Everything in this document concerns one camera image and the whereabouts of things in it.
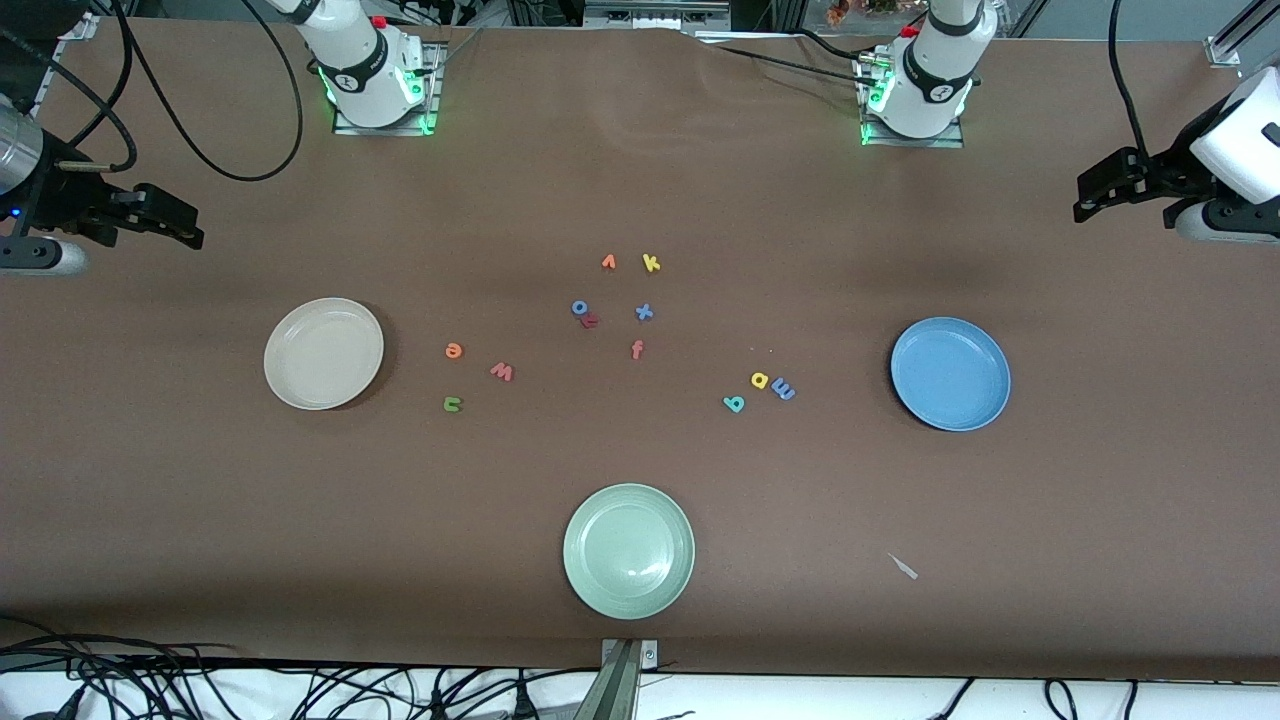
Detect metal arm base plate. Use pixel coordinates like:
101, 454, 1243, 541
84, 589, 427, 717
333, 40, 443, 137
858, 55, 966, 149

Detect aluminium frame rail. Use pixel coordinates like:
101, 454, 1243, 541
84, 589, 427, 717
30, 40, 63, 116
1215, 0, 1280, 46

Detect blue plate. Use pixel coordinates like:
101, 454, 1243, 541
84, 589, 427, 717
890, 316, 1012, 433

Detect grey equipment box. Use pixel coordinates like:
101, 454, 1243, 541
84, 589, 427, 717
583, 0, 733, 31

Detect beige brown plate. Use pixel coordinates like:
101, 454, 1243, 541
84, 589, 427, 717
263, 297, 386, 412

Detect orange dried flowers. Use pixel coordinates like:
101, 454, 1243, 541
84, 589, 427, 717
825, 0, 901, 26

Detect pale green plate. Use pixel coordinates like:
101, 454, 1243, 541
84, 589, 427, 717
562, 483, 697, 621

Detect brown table cover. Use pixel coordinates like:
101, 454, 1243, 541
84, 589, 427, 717
0, 15, 1280, 683

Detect metal table edge bracket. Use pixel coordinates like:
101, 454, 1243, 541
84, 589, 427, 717
575, 638, 661, 720

